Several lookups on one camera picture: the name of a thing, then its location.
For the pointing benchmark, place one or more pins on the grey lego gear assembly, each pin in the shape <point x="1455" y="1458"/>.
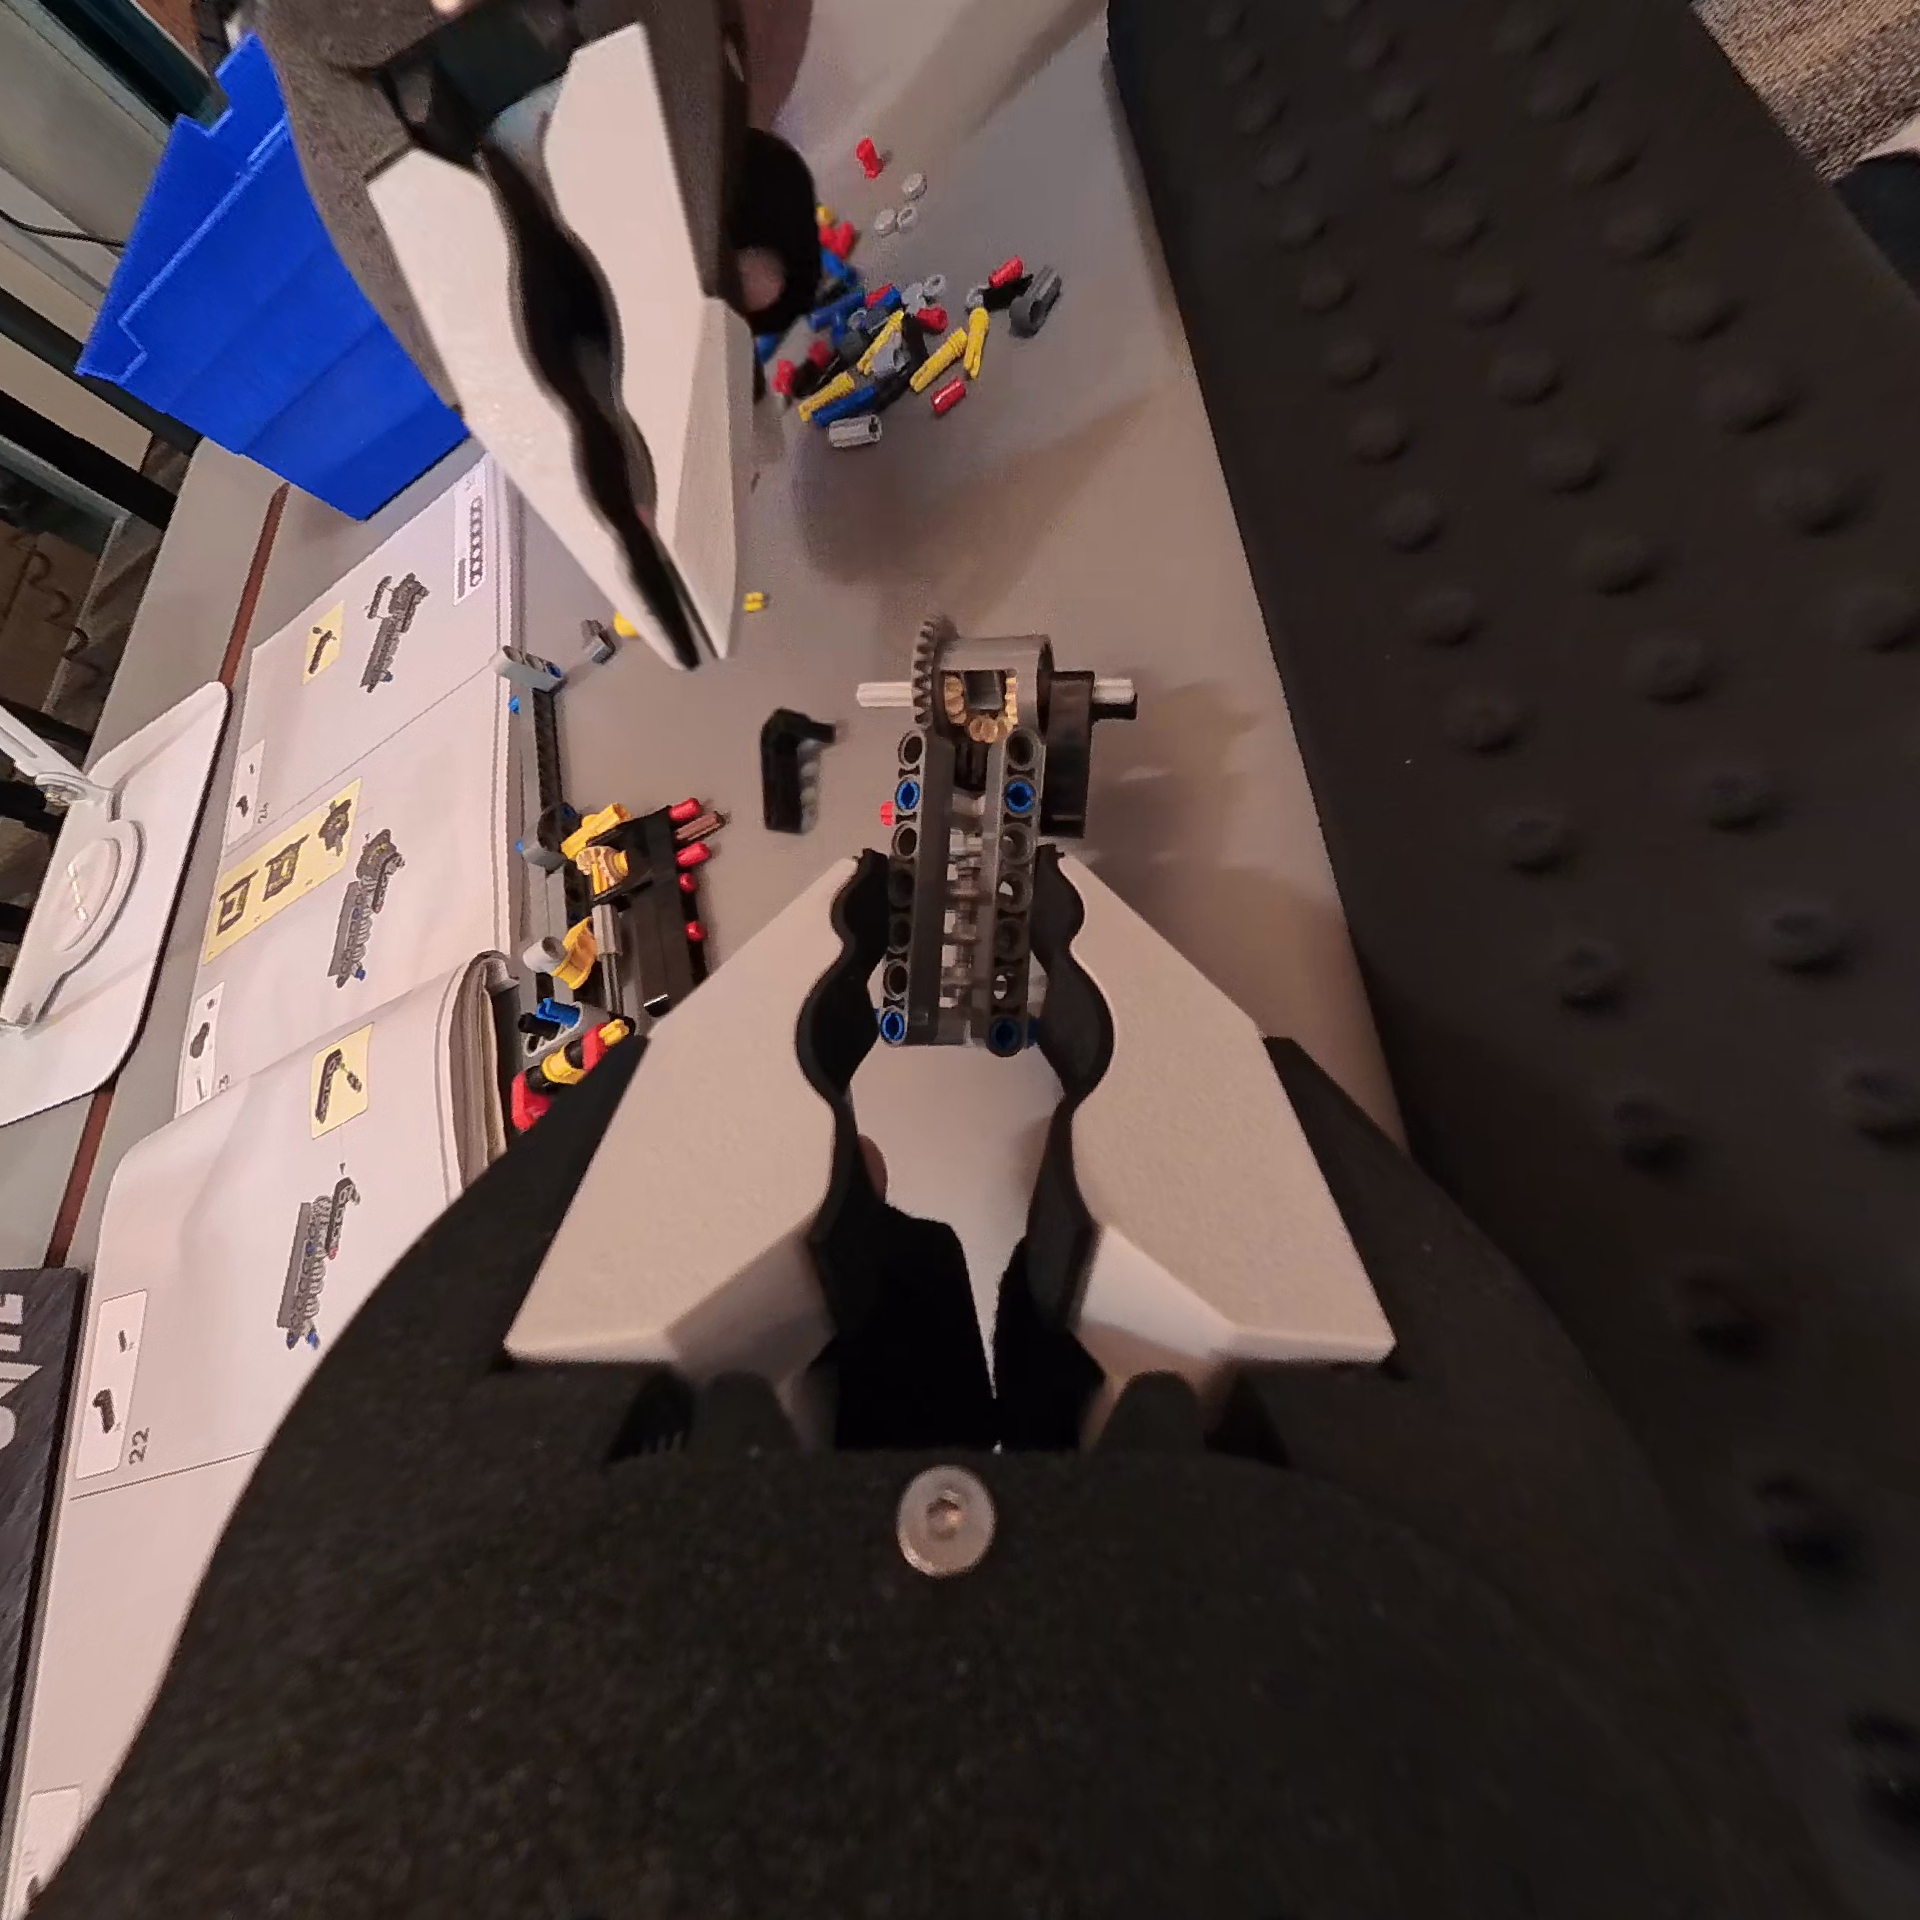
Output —
<point x="976" y="840"/>

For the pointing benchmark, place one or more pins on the black perforated foam pad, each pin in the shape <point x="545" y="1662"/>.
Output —
<point x="1577" y="750"/>

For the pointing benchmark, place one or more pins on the heap of small lego pieces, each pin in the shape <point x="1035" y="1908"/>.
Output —
<point x="901" y="336"/>

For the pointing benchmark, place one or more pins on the person's right hand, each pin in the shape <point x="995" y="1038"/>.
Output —
<point x="767" y="277"/>

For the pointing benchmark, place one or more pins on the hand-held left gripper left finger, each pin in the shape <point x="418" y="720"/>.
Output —
<point x="676" y="1199"/>

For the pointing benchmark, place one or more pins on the yellow car lego set box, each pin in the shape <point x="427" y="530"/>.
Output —
<point x="29" y="1500"/>

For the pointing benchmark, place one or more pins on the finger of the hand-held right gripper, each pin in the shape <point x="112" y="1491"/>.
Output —
<point x="676" y="300"/>
<point x="482" y="345"/>

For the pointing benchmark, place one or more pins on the lego instruction booklet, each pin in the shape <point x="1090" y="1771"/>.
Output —
<point x="347" y="900"/>

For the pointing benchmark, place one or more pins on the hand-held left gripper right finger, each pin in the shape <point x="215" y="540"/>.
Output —
<point x="1215" y="1199"/>

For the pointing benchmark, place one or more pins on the blue plastic bin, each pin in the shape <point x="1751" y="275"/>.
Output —
<point x="270" y="345"/>

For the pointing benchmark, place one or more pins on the dark grey lego elbow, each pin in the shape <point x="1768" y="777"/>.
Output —
<point x="601" y="640"/>

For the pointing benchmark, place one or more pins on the black L-shaped lego beam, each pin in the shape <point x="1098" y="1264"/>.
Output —
<point x="795" y="773"/>

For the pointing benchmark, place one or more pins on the wooden document stand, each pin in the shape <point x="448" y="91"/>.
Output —
<point x="121" y="870"/>

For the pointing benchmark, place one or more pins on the long lego chassis assembly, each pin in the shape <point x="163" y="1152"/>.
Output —
<point x="631" y="900"/>

